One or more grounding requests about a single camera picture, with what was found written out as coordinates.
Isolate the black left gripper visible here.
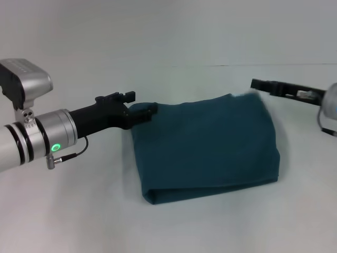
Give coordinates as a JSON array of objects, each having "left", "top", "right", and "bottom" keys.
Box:
[{"left": 68, "top": 90, "right": 159, "bottom": 138}]

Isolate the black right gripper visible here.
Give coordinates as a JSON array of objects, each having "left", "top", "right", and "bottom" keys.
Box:
[{"left": 250, "top": 78, "right": 328, "bottom": 106}]

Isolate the blue shirt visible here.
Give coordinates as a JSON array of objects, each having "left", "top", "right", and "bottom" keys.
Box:
[{"left": 128, "top": 92, "right": 281, "bottom": 207}]

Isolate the grey left arm cable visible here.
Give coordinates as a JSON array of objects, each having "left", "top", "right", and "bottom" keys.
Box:
[{"left": 62, "top": 135, "right": 89, "bottom": 162}]

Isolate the silver left cable plug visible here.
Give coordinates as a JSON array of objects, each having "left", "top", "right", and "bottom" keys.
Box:
[{"left": 45, "top": 154, "right": 64, "bottom": 170}]

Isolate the silver left camera bracket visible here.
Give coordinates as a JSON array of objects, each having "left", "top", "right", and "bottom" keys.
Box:
[{"left": 14, "top": 104, "right": 37, "bottom": 125}]

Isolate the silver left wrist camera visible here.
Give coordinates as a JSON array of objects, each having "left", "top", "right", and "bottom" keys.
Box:
[{"left": 0, "top": 58, "right": 54, "bottom": 112}]

